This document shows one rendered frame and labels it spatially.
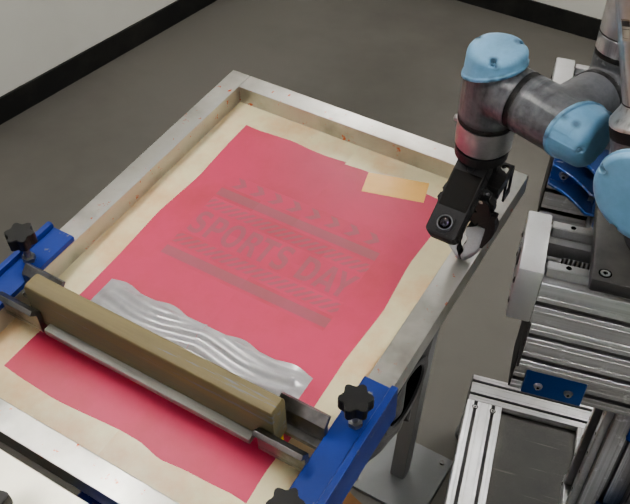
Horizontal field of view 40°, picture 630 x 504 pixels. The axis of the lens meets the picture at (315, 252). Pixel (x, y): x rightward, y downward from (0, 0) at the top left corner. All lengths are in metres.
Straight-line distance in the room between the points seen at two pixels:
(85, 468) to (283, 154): 0.66
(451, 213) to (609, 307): 0.24
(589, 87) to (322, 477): 0.56
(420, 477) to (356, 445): 1.33
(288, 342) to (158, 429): 0.22
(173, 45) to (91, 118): 0.72
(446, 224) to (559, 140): 0.20
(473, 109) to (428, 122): 2.69
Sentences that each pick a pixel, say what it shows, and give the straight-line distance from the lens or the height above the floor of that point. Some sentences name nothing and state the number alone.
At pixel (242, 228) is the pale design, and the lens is 1.41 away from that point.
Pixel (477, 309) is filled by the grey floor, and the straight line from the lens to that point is 2.91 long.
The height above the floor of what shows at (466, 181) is 1.29.
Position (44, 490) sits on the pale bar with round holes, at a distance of 1.09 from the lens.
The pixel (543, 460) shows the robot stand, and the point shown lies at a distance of 2.28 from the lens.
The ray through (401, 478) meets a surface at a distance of 2.41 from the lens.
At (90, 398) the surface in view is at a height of 1.01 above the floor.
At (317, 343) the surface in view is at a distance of 1.25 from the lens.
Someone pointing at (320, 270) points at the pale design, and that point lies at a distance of 1.34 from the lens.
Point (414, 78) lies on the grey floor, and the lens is 4.12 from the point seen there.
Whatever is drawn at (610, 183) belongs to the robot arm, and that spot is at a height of 1.43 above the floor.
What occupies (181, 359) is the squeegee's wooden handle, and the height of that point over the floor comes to 1.13.
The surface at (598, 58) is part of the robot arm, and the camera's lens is 1.14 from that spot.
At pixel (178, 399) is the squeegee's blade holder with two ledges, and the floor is 1.06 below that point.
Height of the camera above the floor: 1.95
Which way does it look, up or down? 40 degrees down
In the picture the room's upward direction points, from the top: 4 degrees clockwise
